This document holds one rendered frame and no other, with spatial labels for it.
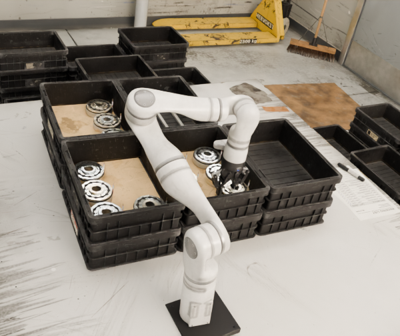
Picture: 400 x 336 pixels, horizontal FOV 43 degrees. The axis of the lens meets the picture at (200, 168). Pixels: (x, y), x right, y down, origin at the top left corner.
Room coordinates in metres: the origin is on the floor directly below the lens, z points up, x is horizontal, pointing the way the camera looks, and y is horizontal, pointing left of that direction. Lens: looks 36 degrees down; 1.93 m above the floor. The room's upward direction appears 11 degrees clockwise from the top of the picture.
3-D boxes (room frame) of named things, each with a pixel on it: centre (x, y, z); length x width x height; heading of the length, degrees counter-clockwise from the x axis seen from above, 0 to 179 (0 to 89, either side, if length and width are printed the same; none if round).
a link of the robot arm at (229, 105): (1.36, -0.07, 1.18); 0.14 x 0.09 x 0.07; 110
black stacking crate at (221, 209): (1.44, -0.01, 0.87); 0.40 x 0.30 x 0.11; 30
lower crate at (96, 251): (1.29, 0.24, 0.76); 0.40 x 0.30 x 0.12; 30
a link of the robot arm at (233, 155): (1.38, -0.09, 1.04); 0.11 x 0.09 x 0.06; 31
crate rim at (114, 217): (1.29, 0.24, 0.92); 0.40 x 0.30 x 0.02; 30
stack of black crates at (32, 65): (2.76, 1.14, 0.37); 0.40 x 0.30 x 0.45; 124
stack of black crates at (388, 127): (2.89, -1.13, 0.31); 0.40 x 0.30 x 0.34; 34
